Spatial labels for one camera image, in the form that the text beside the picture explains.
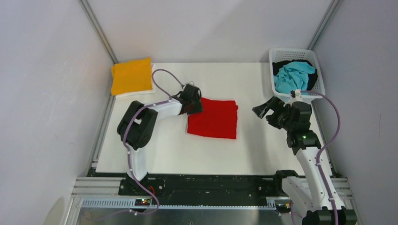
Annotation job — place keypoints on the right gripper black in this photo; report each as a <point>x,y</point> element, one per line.
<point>275,104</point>

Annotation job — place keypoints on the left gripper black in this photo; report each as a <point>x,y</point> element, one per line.
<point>198,108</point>

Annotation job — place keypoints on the red t-shirt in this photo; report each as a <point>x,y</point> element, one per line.
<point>217,120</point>

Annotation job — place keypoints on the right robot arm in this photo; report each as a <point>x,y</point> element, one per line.
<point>319,203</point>

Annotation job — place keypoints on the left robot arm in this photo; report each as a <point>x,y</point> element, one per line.
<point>137,125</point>

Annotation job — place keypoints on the folded white t-shirt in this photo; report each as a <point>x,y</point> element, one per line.
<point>146,91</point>

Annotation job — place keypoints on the light blue t-shirt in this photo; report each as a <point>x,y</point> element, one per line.
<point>293,77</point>

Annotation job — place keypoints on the black t-shirt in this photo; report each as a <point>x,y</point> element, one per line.
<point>312,79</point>

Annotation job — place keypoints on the folded orange t-shirt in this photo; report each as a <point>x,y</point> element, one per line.
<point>132,76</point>

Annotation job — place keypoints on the right controller board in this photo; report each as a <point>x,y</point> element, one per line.
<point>283,208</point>

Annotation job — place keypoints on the controller board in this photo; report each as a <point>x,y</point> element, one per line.
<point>142,202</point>
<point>283,208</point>

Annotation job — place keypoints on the left controller board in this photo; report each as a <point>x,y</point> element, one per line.
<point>142,202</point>

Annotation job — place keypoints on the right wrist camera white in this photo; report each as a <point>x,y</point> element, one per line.
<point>296,96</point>

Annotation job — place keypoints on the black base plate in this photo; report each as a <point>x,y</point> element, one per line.
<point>216,190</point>

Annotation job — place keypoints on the aluminium frame rail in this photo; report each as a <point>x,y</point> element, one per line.
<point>120,192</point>

